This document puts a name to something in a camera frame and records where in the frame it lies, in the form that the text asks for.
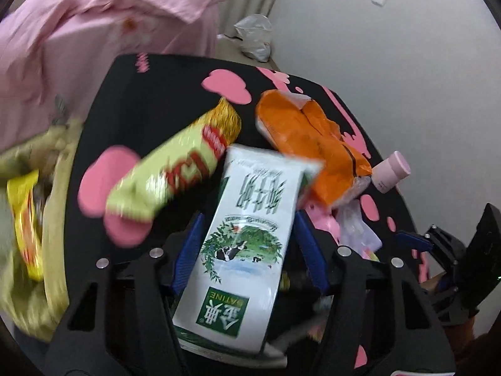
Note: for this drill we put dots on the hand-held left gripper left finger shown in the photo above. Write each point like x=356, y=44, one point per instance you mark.
x=188, y=252

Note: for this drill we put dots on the yellow-green snack wrapper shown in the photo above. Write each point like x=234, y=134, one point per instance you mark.
x=172, y=164

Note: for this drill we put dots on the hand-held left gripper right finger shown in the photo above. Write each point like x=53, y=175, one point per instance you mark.
x=311, y=252

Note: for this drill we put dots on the pink toy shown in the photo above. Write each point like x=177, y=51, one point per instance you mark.
x=323, y=221

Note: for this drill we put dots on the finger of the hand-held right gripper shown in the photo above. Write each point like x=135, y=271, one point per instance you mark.
x=450, y=301
x=415, y=241

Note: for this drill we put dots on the white green milk carton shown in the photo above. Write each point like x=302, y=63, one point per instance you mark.
x=242, y=250

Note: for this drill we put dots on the white plastic bag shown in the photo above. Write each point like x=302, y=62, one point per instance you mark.
x=254, y=37

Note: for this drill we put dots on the pink bottle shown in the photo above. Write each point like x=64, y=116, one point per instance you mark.
x=391, y=171

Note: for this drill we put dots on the yellow plastic bin bag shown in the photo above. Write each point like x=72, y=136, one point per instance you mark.
x=58, y=188

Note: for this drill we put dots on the orange snack wrapper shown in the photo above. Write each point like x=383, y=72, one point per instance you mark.
x=309, y=137

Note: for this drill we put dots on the black table mat pink print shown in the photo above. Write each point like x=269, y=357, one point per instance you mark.
x=156, y=98

